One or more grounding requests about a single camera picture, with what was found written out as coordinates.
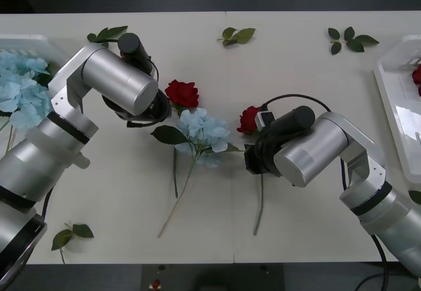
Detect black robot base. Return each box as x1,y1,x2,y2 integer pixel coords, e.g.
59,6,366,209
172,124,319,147
141,263,285,291

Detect loose green leaf twig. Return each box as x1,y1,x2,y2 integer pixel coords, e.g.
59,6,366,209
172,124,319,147
328,26,380,56
51,221,95,265
86,25,129,49
216,27,257,47

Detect shallow white box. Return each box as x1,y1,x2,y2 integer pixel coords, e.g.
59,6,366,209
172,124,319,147
372,34,421,185
0,34,64,160

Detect pale grey right wrist camera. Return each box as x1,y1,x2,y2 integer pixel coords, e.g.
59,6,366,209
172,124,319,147
255,108,276,131

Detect black floor cable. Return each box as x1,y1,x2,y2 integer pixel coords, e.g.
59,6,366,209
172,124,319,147
357,271,391,291

